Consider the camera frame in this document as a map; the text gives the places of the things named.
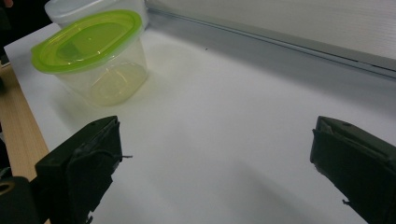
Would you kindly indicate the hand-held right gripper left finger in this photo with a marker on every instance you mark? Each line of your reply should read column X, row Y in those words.
column 77, row 168

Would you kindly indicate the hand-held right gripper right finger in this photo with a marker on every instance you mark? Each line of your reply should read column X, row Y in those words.
column 351, row 161

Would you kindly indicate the clear plastic container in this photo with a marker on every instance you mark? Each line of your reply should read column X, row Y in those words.
column 115, row 81

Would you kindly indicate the green plastic lid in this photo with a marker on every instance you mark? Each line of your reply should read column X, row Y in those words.
column 87, row 42

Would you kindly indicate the wooden table edge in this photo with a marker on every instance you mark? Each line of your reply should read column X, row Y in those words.
column 18, row 124

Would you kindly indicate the white table sheet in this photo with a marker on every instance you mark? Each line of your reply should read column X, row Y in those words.
column 218, row 124

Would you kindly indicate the container with translucent white lid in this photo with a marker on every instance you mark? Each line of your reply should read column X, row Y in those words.
column 93, row 7

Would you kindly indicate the grey metal rail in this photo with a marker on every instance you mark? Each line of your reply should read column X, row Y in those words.
column 280, row 42

